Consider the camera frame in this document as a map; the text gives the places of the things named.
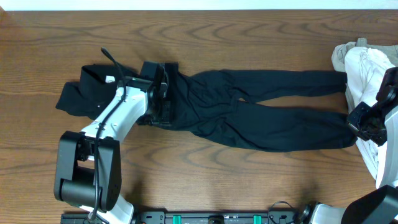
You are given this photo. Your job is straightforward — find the dark navy leggings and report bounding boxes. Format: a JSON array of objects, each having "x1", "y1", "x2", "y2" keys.
[{"x1": 165, "y1": 63, "x2": 357, "y2": 152}]

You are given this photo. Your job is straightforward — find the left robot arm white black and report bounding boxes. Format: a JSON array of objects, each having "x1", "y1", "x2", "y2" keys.
[{"x1": 53, "y1": 62, "x2": 170, "y2": 223}]

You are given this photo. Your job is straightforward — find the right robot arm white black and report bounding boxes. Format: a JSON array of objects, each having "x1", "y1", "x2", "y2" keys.
[{"x1": 302, "y1": 67, "x2": 397, "y2": 224}]

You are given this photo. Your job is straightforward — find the white crumpled garment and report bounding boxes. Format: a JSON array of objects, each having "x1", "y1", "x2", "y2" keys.
[{"x1": 345, "y1": 47, "x2": 397, "y2": 188}]

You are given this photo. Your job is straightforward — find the beige grey garment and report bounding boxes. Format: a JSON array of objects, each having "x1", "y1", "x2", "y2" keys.
[{"x1": 331, "y1": 38, "x2": 397, "y2": 111}]

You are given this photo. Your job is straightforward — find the folded black polo shirt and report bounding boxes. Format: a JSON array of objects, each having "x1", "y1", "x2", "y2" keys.
[{"x1": 55, "y1": 64, "x2": 119, "y2": 120}]

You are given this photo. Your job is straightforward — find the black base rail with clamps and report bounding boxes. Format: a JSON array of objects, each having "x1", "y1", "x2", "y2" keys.
[{"x1": 60, "y1": 201, "x2": 312, "y2": 224}]

